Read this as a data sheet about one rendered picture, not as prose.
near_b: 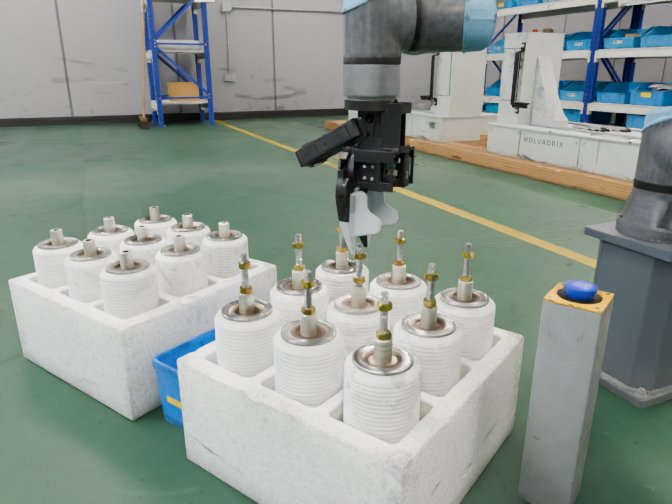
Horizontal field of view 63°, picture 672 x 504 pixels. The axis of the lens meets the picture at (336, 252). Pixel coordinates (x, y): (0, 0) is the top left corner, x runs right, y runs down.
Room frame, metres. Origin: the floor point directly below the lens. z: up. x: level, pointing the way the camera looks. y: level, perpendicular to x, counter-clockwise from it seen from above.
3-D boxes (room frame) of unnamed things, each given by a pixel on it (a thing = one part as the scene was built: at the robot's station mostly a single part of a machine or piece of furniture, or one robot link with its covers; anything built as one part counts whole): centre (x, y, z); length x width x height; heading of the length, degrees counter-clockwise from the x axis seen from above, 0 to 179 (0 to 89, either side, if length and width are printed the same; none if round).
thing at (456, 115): (4.90, -0.69, 0.45); 1.61 x 0.57 x 0.74; 24
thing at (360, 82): (0.75, -0.05, 0.57); 0.08 x 0.08 x 0.05
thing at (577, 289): (0.64, -0.31, 0.32); 0.04 x 0.04 x 0.02
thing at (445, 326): (0.69, -0.13, 0.25); 0.08 x 0.08 x 0.01
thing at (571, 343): (0.64, -0.31, 0.16); 0.07 x 0.07 x 0.31; 53
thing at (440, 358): (0.69, -0.13, 0.16); 0.10 x 0.10 x 0.18
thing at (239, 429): (0.76, -0.03, 0.09); 0.39 x 0.39 x 0.18; 53
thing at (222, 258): (1.11, 0.24, 0.16); 0.10 x 0.10 x 0.18
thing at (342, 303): (0.76, -0.03, 0.25); 0.08 x 0.08 x 0.01
